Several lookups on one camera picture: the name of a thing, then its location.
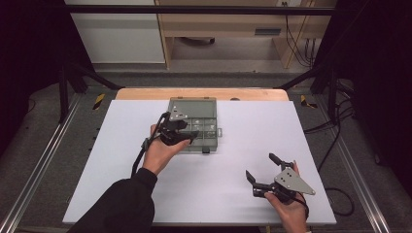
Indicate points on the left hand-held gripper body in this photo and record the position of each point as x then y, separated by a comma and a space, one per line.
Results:
171, 127

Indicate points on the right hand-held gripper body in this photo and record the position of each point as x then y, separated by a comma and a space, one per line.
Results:
290, 183

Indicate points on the grey plastic organizer box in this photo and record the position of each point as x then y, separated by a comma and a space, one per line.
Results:
198, 110

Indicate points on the person's left hand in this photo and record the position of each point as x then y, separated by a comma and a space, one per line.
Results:
160, 155

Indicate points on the person's right hand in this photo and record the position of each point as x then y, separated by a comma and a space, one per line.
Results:
291, 215

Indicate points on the white table board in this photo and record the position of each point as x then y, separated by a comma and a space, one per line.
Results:
210, 181

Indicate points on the wooden table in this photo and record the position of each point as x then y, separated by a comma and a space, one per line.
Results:
145, 93

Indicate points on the yellow black tape marker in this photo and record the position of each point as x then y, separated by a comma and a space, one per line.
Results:
98, 101
307, 102

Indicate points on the white cabinet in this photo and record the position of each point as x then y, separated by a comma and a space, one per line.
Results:
118, 35

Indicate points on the light wooden desk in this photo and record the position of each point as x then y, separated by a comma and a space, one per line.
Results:
226, 24

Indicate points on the aluminium floor rail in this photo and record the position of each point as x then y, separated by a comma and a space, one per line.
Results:
356, 171
39, 165

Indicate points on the black metal frame strut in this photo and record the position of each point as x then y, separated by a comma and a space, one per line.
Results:
324, 77
69, 77

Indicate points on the black horizontal frame bar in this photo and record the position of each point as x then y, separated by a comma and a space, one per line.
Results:
194, 9

